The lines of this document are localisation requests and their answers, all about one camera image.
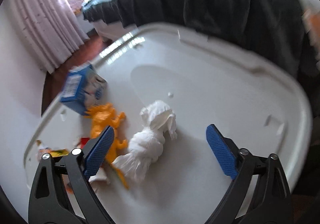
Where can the small red packet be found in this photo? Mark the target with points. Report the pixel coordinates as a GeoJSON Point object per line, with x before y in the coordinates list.
{"type": "Point", "coordinates": [83, 142]}

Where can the small white tissue piece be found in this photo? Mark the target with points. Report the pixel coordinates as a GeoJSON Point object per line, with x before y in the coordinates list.
{"type": "Point", "coordinates": [100, 179]}

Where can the white plastic tray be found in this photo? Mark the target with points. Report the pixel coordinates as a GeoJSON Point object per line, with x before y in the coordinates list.
{"type": "Point", "coordinates": [212, 89]}

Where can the dark grey bed blanket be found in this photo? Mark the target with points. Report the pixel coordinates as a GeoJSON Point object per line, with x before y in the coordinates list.
{"type": "Point", "coordinates": [225, 1]}

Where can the pink patterned curtain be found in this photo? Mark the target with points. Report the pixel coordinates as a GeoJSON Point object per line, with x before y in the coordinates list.
{"type": "Point", "coordinates": [45, 19]}

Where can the yellow toy dinosaur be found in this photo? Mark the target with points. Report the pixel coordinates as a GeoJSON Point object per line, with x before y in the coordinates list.
{"type": "Point", "coordinates": [102, 119]}

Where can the blue carton box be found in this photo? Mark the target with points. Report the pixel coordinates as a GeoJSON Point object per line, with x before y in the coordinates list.
{"type": "Point", "coordinates": [75, 86]}

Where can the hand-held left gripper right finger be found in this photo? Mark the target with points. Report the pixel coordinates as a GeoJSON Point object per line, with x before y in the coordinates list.
{"type": "Point", "coordinates": [221, 151]}

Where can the tiny white tissue crumb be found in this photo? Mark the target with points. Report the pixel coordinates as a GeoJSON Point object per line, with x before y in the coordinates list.
{"type": "Point", "coordinates": [170, 94]}

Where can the folded pink quilts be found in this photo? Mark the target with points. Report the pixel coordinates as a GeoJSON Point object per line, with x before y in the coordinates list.
{"type": "Point", "coordinates": [76, 4]}

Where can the yellow cartoon snack packet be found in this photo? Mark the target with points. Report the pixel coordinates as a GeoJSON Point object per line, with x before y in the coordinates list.
{"type": "Point", "coordinates": [50, 152]}

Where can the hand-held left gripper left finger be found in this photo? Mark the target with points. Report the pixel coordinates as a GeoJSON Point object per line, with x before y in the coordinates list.
{"type": "Point", "coordinates": [98, 151]}

